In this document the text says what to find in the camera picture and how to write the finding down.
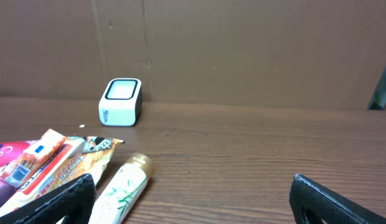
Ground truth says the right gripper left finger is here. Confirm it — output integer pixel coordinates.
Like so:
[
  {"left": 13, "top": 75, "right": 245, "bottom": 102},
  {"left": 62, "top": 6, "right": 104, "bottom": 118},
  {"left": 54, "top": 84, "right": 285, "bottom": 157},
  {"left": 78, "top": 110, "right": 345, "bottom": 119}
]
[{"left": 0, "top": 174, "right": 96, "bottom": 224}]

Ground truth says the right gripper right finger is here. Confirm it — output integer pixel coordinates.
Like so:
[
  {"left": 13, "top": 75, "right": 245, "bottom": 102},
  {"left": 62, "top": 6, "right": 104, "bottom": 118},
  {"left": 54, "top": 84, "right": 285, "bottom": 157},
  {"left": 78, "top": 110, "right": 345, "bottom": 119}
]
[{"left": 289, "top": 174, "right": 386, "bottom": 224}]

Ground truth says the white cosmetic tube gold cap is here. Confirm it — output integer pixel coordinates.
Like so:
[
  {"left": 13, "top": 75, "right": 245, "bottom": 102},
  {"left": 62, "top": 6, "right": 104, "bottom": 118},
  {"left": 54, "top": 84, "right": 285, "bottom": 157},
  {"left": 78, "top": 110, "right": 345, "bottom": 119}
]
[{"left": 88, "top": 152, "right": 154, "bottom": 224}]

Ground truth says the yellow snack bag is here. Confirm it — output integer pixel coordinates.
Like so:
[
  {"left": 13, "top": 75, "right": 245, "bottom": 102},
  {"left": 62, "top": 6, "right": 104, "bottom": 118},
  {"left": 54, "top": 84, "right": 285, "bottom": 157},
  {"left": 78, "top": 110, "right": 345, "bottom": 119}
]
[{"left": 0, "top": 136, "right": 124, "bottom": 217}]

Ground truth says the orange small snack packet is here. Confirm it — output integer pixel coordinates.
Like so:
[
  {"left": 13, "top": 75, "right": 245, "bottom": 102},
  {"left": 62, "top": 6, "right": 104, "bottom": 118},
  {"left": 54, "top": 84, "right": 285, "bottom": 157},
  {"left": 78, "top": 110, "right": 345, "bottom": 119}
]
[{"left": 2, "top": 129, "right": 66, "bottom": 188}]

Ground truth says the red purple Carefree pack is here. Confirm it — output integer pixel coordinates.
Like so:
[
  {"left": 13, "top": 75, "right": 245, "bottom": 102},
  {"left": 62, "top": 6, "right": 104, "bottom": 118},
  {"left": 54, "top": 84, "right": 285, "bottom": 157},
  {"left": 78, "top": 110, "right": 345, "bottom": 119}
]
[{"left": 0, "top": 140, "right": 36, "bottom": 208}]

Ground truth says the white barcode scanner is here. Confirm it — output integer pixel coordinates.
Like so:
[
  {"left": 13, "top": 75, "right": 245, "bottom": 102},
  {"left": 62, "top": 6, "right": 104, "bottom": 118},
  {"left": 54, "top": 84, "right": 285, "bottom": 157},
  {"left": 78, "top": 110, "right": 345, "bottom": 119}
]
[{"left": 98, "top": 78, "right": 143, "bottom": 127}]

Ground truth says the teal metal post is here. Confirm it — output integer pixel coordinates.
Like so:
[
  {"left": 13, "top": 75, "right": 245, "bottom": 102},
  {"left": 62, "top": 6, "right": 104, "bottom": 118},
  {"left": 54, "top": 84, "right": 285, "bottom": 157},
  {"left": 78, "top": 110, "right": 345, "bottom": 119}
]
[{"left": 367, "top": 66, "right": 386, "bottom": 110}]

